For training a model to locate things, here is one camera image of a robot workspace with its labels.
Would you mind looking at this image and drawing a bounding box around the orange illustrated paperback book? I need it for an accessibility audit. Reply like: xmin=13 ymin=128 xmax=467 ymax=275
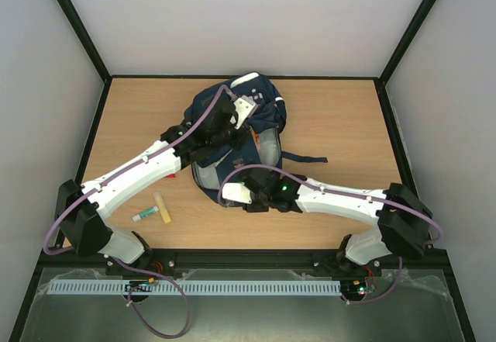
xmin=251 ymin=132 xmax=260 ymax=144

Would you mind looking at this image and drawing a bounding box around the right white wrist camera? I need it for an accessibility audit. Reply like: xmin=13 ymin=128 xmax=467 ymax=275
xmin=222 ymin=182 xmax=253 ymax=204

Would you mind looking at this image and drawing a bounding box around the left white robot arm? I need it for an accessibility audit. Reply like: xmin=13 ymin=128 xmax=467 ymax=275
xmin=58 ymin=96 xmax=257 ymax=264

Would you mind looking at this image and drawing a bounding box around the light blue slotted cable duct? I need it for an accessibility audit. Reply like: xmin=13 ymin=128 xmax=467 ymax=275
xmin=46 ymin=279 xmax=342 ymax=296

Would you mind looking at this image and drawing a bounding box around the black aluminium frame rail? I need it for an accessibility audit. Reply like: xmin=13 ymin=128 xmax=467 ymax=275
xmin=37 ymin=248 xmax=450 ymax=270

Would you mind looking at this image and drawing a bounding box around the navy blue student backpack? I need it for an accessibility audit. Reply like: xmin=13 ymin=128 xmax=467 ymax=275
xmin=184 ymin=72 xmax=328 ymax=202

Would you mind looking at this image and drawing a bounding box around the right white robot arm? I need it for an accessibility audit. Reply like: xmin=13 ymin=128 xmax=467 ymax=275
xmin=239 ymin=168 xmax=432 ymax=275

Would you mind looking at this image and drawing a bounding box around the green white glue stick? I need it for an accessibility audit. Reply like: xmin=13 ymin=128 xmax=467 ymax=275
xmin=132 ymin=206 xmax=159 ymax=222

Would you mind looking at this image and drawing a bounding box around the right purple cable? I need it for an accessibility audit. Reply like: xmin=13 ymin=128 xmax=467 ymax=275
xmin=216 ymin=164 xmax=443 ymax=306

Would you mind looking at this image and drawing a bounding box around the dark blue hardcover book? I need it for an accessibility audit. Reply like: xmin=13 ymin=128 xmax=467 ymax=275
xmin=213 ymin=129 xmax=260 ymax=181

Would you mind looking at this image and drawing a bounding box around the yellow highlighter marker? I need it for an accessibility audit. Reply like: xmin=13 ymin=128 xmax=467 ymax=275
xmin=153 ymin=192 xmax=171 ymax=224

